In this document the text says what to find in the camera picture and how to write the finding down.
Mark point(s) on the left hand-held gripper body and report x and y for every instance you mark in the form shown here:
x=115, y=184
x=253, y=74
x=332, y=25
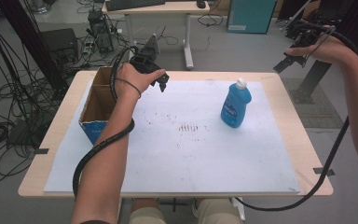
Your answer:
x=147, y=57

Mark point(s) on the black computer mouse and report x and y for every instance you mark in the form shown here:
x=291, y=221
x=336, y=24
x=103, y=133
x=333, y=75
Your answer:
x=200, y=3

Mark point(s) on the black keyboard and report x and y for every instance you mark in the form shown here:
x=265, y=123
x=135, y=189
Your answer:
x=133, y=3

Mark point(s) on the person's right hand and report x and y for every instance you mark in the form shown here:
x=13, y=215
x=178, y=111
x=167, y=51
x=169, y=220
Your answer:
x=326, y=49

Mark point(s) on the teal box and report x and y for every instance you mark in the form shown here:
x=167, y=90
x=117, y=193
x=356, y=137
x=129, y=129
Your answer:
x=250, y=15

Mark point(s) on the black equipment box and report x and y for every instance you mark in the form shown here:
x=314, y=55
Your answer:
x=59, y=45

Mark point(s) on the black metal stand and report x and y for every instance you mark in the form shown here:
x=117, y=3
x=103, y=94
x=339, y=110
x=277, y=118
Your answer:
x=315, y=77

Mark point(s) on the person's leg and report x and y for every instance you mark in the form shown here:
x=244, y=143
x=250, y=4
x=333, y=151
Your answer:
x=146, y=214
x=217, y=213

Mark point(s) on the person's right leg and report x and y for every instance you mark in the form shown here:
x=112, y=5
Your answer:
x=217, y=213

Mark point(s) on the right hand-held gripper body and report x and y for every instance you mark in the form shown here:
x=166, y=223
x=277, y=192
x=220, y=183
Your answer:
x=307, y=37

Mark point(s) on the blue bottle with white cap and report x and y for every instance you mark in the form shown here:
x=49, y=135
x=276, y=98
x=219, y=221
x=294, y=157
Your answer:
x=234, y=107

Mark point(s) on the person's left leg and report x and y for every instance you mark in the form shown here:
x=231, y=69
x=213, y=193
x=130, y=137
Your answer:
x=146, y=214

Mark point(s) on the white desk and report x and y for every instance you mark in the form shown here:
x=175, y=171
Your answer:
x=180, y=7

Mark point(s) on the person's left hand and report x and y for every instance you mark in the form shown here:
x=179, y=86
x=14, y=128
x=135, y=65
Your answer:
x=127, y=81

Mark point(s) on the black tape strip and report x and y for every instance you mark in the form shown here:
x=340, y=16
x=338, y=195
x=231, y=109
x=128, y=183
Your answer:
x=41, y=151
x=323, y=171

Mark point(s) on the black wrist band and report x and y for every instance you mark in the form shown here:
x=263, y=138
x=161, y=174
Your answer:
x=134, y=86

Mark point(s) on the open cardboard box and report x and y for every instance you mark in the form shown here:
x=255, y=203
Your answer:
x=98, y=102

